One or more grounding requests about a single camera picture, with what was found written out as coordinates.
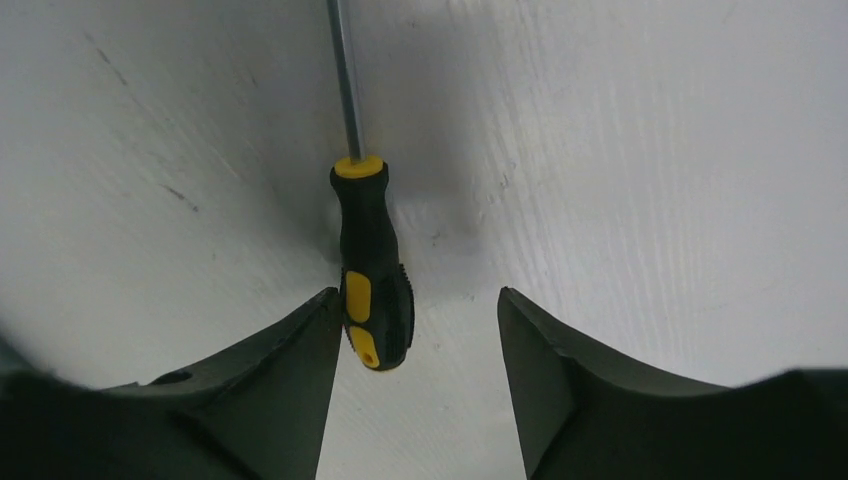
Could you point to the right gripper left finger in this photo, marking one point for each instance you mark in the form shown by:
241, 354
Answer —
254, 410

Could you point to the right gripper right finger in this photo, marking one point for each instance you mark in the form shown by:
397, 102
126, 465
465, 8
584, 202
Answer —
584, 410

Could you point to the black yellow handled screwdriver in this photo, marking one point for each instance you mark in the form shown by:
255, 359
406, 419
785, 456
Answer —
378, 313

